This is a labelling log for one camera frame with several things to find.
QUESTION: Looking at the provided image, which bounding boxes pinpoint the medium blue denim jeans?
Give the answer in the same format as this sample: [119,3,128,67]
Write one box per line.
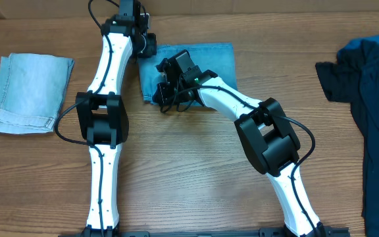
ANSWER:
[138,43,237,103]

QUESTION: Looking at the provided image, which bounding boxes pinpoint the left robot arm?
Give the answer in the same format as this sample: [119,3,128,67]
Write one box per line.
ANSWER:
[76,0,156,236]

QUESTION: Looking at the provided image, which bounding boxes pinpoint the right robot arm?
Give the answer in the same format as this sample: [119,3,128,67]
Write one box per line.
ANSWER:
[153,50,326,236]

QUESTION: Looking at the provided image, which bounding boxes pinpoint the folded light blue jeans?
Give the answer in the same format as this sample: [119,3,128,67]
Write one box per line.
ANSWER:
[0,53,74,134]

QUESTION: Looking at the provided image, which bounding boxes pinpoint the dark navy garment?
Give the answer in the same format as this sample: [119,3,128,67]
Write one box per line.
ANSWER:
[315,35,379,236]

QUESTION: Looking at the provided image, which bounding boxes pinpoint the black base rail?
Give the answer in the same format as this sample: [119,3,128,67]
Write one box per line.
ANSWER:
[59,226,351,237]

